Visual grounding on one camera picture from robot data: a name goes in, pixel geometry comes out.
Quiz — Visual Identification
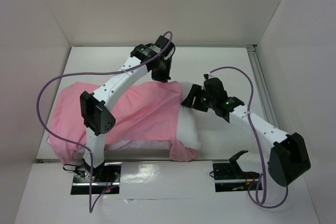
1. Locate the white pillow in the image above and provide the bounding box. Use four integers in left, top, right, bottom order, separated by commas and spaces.
106, 82, 201, 161

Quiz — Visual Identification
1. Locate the pink satin pillowcase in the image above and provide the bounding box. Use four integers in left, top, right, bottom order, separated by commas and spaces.
47, 81, 201, 164

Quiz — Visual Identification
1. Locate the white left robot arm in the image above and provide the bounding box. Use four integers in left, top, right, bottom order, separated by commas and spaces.
80, 35, 175, 182

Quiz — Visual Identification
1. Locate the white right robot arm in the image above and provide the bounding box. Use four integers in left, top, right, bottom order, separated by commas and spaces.
182, 77, 311, 187

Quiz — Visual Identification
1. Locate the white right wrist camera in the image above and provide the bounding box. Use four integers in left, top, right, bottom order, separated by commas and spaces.
203, 73, 214, 81

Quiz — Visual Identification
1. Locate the aluminium frame rail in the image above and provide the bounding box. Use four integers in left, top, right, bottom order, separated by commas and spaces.
246, 45, 279, 127

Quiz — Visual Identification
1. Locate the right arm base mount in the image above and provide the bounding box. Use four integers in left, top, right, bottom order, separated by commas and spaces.
209, 150, 260, 193

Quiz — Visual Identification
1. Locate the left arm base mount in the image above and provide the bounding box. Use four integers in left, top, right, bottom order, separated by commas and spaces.
62, 162, 122, 195

